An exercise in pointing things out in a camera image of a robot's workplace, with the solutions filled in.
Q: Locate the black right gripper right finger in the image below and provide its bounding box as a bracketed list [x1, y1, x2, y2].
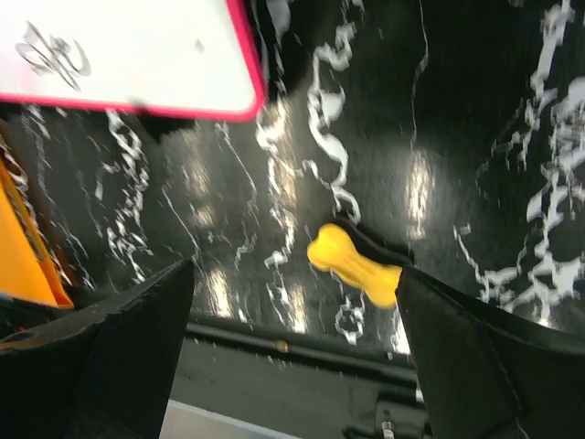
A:
[397, 267, 584, 438]

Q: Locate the black marble pattern mat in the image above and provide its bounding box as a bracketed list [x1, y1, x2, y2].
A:
[1, 1, 584, 353]

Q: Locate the pink-framed whiteboard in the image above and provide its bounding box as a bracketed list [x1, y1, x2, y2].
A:
[1, 1, 266, 121]

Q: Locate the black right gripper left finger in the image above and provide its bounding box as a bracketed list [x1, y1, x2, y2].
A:
[1, 260, 195, 438]

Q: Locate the yellow bone-shaped eraser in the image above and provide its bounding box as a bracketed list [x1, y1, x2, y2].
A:
[306, 218, 414, 309]

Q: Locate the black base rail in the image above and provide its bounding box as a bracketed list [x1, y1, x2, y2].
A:
[171, 316, 433, 438]

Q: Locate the orange folder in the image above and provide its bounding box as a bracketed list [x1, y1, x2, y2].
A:
[1, 166, 74, 310]

